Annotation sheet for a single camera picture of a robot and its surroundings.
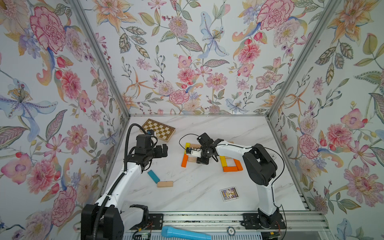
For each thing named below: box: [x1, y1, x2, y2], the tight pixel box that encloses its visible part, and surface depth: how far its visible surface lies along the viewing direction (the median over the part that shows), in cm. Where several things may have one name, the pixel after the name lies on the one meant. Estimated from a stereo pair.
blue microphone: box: [161, 225, 212, 240], surface depth 70 cm
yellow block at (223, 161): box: [220, 155, 228, 167], surface depth 97 cm
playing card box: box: [220, 186, 240, 202], surface depth 83 cm
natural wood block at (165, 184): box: [157, 181, 174, 188], surface depth 89 cm
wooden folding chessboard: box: [141, 118, 176, 143], surface depth 112 cm
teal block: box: [147, 169, 161, 184], surface depth 90 cm
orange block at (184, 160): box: [181, 154, 189, 168], surface depth 97 cm
